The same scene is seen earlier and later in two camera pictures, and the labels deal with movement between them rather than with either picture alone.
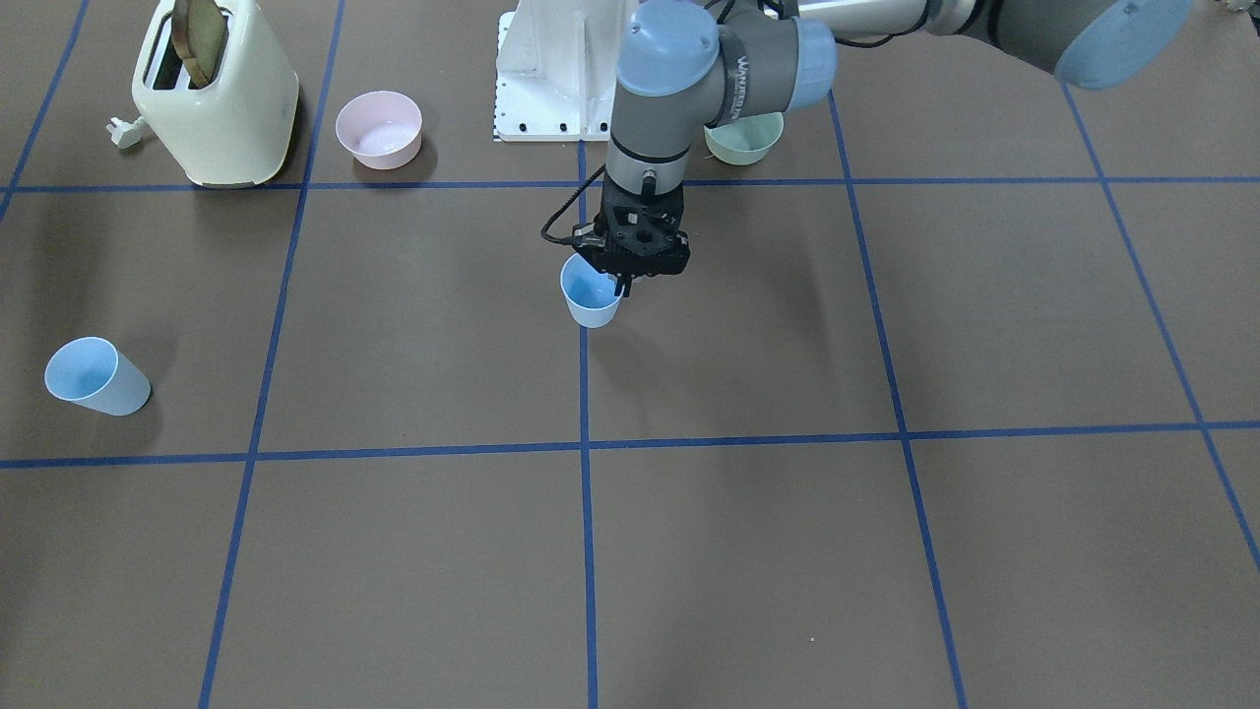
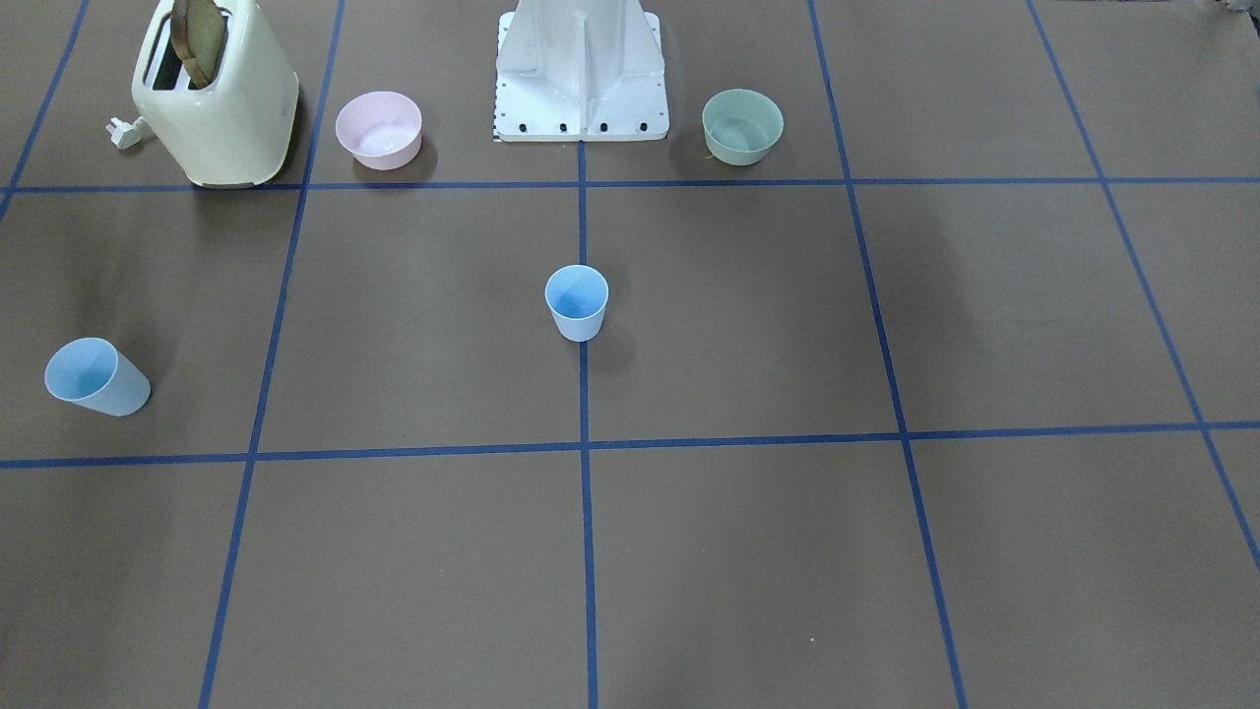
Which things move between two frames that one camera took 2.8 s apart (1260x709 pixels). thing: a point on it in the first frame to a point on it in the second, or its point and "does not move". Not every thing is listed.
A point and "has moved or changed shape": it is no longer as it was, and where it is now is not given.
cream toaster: (237, 131) does not move
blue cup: (589, 294) has moved or changed shape
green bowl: (745, 140) does not move
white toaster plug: (126, 134) does not move
